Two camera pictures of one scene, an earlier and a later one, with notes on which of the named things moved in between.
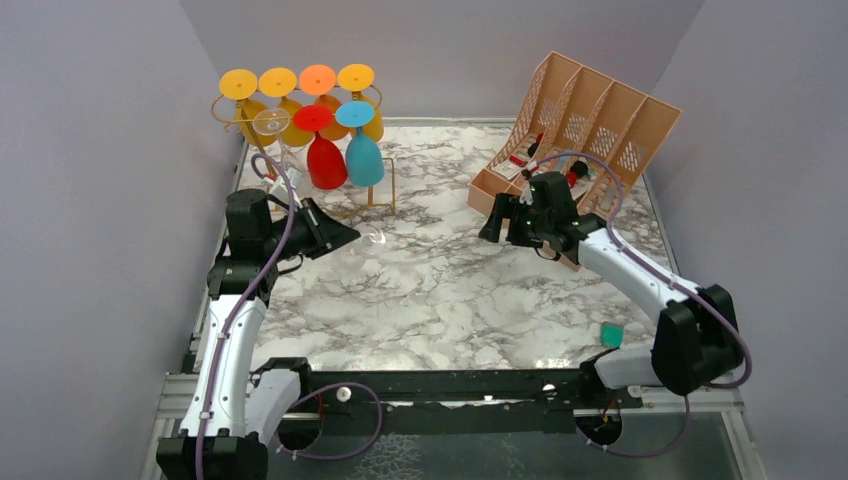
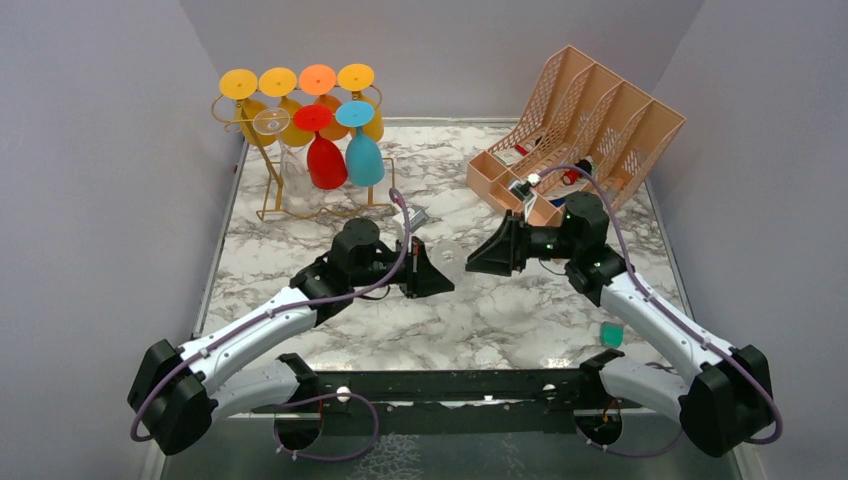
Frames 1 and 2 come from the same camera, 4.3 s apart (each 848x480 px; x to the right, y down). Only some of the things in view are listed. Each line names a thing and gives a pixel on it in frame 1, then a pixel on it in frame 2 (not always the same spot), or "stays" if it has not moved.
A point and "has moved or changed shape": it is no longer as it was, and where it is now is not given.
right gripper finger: [503, 208] to [505, 251]
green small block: [611, 334] stays
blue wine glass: [365, 165] stays
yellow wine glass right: [356, 78] stays
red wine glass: [327, 169] stays
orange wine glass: [319, 80] stays
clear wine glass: [371, 241] has moved or changed shape
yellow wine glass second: [279, 83] stays
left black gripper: [326, 232] to [425, 279]
